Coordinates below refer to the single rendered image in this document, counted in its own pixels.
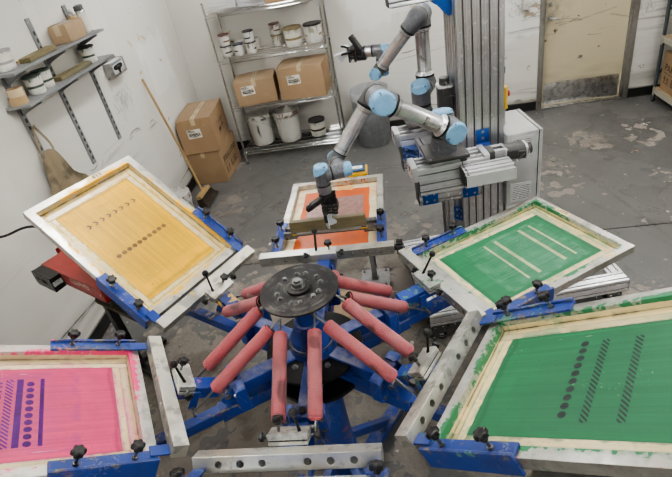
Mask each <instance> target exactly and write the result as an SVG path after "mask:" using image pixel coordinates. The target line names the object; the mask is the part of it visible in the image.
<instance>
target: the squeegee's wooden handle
mask: <svg viewBox="0 0 672 477"><path fill-rule="evenodd" d="M332 218H333V219H335V220H337V223H335V224H333V225H330V229H337V228H346V227H356V226H361V227H367V222H366V216H365V212H364V213H355V214H346V215H337V216H332ZM289 226H290V230H291V234H292V235H294V234H297V233H299V232H308V231H311V230H312V229H313V228H315V229H317V231H318V230H327V229H328V227H327V226H326V223H325V220H324V217H318V218H309V219H300V220H291V221H289Z"/></svg>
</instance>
